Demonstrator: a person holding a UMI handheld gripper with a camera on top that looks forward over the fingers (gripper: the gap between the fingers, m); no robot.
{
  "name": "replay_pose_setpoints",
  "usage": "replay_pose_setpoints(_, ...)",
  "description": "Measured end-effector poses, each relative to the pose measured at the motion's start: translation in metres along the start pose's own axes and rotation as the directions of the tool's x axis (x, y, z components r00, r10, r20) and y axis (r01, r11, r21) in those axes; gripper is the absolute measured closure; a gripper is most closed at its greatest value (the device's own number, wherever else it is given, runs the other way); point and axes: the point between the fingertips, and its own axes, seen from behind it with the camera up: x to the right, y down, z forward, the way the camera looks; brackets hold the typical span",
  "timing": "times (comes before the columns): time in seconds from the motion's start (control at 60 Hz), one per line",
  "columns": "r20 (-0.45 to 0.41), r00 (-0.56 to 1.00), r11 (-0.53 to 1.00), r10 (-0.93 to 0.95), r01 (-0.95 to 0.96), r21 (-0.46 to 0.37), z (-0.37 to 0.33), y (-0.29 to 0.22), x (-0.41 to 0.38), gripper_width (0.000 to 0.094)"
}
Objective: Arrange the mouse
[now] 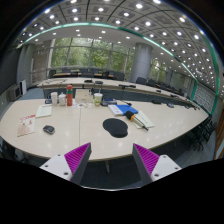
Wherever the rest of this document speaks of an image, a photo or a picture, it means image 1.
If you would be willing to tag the black computer mouse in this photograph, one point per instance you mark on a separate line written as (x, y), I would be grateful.
(49, 129)

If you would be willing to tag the long curved conference table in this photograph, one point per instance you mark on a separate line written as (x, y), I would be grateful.
(105, 84)

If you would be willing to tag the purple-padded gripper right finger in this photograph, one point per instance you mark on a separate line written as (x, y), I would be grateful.
(151, 166)

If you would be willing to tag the paper cup with green print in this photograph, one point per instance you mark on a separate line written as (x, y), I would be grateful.
(97, 99)

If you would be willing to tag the white cup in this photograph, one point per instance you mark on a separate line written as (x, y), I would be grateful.
(54, 98)

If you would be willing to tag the black and yellow tool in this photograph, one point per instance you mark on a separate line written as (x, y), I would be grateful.
(132, 117)

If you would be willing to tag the dark stapler box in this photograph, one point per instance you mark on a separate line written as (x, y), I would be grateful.
(108, 101)

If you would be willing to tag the red thermos bottle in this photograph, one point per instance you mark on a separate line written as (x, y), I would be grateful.
(69, 94)

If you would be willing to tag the black mouse pad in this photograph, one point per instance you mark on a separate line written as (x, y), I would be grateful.
(116, 127)

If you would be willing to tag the grey round pillar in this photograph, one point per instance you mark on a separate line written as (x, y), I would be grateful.
(141, 64)

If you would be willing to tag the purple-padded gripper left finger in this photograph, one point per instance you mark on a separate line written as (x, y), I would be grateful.
(69, 166)

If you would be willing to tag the white notebook right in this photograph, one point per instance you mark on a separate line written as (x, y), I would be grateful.
(144, 119)

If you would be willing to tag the blue folder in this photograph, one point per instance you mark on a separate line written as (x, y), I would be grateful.
(122, 109)

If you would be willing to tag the white jar with lid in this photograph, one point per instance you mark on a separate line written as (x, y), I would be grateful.
(62, 99)

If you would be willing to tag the beige cardboard box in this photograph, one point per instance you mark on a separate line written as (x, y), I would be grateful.
(83, 96)

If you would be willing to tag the white paper sheet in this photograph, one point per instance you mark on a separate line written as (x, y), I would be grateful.
(44, 110)

